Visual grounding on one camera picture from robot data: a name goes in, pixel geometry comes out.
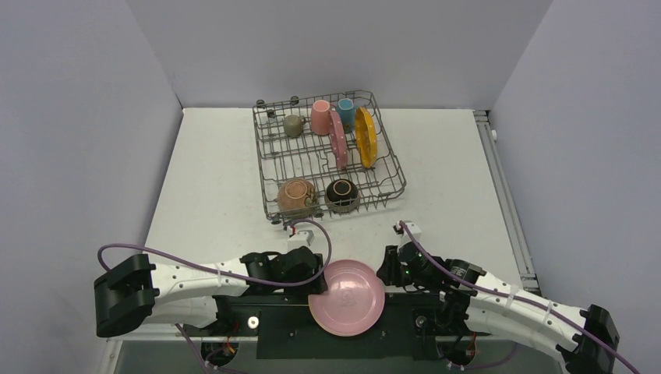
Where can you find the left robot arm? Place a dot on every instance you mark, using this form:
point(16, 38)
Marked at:
point(138, 291)

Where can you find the grey ceramic mug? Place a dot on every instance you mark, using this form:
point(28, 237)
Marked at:
point(293, 125)

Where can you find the aluminium rail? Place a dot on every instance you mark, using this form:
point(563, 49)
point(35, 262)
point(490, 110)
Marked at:
point(512, 222)

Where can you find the grey wire dish rack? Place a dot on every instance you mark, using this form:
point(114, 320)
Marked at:
point(309, 156)

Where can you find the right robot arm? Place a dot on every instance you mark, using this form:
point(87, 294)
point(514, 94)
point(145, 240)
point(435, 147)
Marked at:
point(464, 299)

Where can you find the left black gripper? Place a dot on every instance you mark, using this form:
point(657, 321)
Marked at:
point(315, 287)

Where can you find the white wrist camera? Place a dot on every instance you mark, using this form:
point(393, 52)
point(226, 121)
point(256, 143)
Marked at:
point(408, 231)
point(299, 238)

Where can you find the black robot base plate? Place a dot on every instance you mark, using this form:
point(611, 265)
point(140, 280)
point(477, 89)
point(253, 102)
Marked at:
point(283, 328)

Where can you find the brown speckled cream bowl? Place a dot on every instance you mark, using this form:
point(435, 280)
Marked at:
point(297, 198)

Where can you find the blue mug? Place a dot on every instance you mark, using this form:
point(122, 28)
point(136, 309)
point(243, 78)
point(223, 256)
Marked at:
point(346, 109)

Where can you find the yellow polka dot plate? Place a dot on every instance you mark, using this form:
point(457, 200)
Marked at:
point(366, 140)

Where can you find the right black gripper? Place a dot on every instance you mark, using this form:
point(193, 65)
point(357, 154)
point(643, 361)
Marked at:
point(389, 265)

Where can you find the dark patterned cream bowl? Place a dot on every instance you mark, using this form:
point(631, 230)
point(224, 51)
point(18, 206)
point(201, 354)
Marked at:
point(342, 196)

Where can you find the pink cup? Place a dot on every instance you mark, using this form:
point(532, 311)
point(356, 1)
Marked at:
point(320, 120)

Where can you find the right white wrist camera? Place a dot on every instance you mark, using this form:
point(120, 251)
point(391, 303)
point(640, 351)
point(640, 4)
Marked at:
point(408, 231)

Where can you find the pink plate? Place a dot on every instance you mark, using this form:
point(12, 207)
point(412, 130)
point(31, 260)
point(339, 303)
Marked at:
point(353, 302)

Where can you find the maroon polka dot plate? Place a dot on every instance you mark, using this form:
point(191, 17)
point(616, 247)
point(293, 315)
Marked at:
point(338, 140)

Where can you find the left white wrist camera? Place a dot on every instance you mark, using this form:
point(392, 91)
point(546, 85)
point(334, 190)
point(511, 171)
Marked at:
point(299, 238)

